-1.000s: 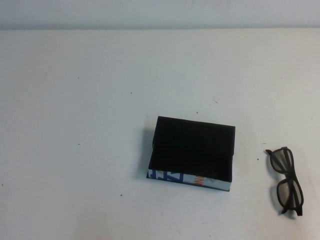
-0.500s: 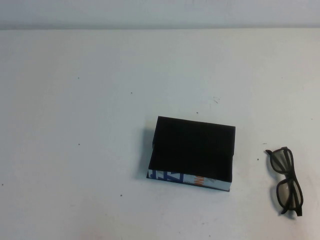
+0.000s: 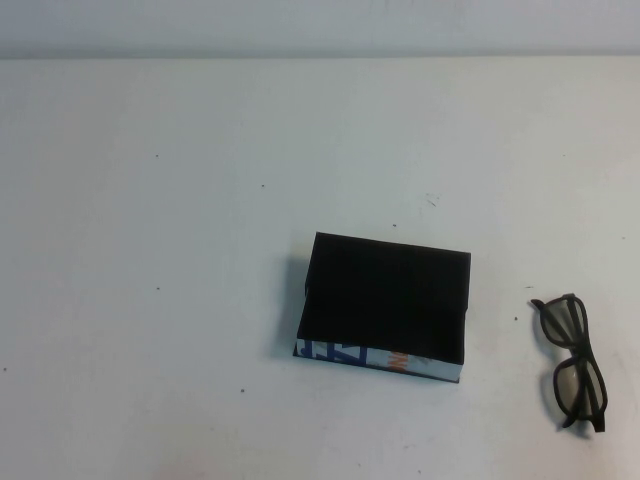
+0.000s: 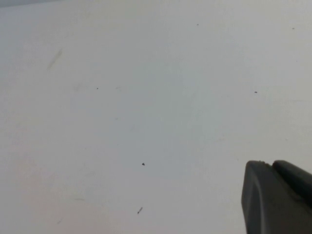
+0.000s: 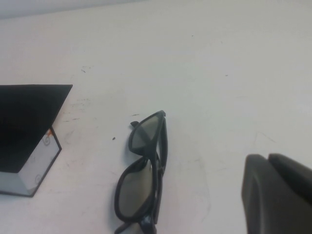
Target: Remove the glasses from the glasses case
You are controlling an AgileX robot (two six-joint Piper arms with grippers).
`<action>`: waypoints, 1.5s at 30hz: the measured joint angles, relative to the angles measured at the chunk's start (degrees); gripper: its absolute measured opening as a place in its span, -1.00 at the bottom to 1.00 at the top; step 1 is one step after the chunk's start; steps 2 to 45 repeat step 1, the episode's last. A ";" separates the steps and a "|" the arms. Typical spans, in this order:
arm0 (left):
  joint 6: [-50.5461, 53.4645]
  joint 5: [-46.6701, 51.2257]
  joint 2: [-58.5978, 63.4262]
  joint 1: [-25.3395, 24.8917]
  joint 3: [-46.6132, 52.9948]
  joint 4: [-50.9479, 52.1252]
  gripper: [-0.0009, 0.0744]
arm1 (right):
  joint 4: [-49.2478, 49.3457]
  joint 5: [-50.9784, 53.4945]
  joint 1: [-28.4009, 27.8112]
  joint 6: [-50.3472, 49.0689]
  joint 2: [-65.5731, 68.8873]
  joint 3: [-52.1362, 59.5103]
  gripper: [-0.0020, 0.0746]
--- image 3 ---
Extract black printed glasses case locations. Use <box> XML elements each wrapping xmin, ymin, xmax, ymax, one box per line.
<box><xmin>290</xmin><ymin>230</ymin><xmax>472</xmax><ymax>387</ymax></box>

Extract black framed glasses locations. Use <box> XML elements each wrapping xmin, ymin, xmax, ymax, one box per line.
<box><xmin>530</xmin><ymin>293</ymin><xmax>611</xmax><ymax>434</ymax></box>

